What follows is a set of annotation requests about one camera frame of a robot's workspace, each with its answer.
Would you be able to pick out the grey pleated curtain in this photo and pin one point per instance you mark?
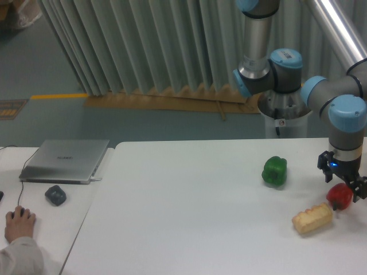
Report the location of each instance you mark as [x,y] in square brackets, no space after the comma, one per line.
[149,46]

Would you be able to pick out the brown cardboard sheet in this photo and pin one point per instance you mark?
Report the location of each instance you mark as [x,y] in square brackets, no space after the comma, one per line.
[223,102]

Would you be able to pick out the white laptop cable plug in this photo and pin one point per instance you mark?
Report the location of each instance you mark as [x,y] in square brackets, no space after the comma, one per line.
[94,179]

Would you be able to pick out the dark crumpled object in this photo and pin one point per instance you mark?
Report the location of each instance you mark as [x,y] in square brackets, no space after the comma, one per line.
[55,195]

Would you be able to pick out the red bell pepper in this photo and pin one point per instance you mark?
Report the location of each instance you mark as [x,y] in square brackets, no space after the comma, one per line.
[339,196]

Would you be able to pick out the silver closed laptop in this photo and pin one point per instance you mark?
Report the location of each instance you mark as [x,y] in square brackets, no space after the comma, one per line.
[65,161]

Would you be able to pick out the cardboard box with plastic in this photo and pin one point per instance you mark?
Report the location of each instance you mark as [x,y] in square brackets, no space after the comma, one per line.
[19,14]

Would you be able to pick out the black computer mouse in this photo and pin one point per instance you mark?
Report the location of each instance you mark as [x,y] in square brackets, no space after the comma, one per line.
[24,215]

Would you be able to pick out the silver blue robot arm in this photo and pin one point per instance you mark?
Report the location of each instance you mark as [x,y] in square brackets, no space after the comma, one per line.
[325,76]

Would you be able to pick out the grey sleeved forearm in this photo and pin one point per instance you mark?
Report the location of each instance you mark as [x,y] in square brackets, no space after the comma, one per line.
[22,256]

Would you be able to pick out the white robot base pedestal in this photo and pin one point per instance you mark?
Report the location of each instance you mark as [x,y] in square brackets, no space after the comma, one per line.
[284,121]

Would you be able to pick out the yellow sponge cake loaf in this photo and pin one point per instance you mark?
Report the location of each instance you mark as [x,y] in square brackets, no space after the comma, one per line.
[312,219]

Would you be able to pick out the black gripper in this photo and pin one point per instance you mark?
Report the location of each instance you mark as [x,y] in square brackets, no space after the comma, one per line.
[348,171]

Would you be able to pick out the green bell pepper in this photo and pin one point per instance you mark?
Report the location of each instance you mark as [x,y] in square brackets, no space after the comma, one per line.
[275,171]

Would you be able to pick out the person's hand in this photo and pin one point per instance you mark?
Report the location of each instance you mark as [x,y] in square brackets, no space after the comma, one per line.
[17,229]

